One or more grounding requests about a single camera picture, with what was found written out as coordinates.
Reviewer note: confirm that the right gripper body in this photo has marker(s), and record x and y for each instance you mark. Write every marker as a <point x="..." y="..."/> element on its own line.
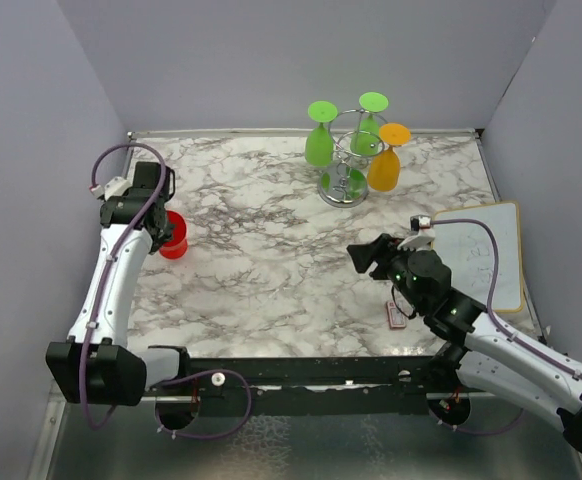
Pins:
<point x="396" y="262"/>

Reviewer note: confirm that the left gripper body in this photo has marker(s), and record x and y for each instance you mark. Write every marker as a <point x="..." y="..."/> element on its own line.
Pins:
<point x="162" y="235"/>

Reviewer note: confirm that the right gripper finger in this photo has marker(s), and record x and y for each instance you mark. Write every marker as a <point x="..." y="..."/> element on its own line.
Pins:
<point x="361" y="258"/>
<point x="383" y="242"/>

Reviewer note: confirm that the red wine glass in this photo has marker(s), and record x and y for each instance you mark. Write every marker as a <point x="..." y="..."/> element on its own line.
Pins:
<point x="178" y="245"/>

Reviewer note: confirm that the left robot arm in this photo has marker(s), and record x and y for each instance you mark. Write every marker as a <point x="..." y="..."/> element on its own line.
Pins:
<point x="94" y="363"/>

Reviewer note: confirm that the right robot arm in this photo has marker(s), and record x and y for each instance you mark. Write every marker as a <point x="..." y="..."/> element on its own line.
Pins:
<point x="485" y="352"/>

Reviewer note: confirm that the orange wine glass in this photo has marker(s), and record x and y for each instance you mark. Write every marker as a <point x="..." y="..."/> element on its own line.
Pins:
<point x="384" y="170"/>

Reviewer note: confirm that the rear green wine glass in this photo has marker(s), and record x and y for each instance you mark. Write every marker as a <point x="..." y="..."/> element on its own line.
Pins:
<point x="365" y="141"/>

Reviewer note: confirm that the green wine glass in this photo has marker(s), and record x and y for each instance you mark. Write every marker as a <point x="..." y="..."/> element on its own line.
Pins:
<point x="319" y="143"/>
<point x="365" y="141"/>

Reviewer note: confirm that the chrome wine glass rack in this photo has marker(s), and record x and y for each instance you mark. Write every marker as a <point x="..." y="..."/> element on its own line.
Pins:
<point x="343" y="184"/>

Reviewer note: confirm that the left green wine glass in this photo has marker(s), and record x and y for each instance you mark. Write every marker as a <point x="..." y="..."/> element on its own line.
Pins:
<point x="319" y="143"/>

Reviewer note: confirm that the red white eraser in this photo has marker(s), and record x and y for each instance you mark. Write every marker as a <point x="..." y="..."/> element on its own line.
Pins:
<point x="396" y="319"/>

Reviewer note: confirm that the small whiteboard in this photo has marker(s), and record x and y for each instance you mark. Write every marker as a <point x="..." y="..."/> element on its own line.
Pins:
<point x="478" y="238"/>

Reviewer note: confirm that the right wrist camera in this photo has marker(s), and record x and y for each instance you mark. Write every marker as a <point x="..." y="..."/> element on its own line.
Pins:
<point x="421" y="234"/>

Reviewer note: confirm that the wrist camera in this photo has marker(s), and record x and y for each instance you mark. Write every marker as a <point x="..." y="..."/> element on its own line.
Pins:
<point x="421" y="234"/>
<point x="115" y="187"/>

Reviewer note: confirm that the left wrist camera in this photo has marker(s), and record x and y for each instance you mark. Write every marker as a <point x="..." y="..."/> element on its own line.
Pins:
<point x="115" y="187"/>

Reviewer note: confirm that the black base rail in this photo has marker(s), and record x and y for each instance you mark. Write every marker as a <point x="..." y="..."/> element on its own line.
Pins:
<point x="302" y="386"/>

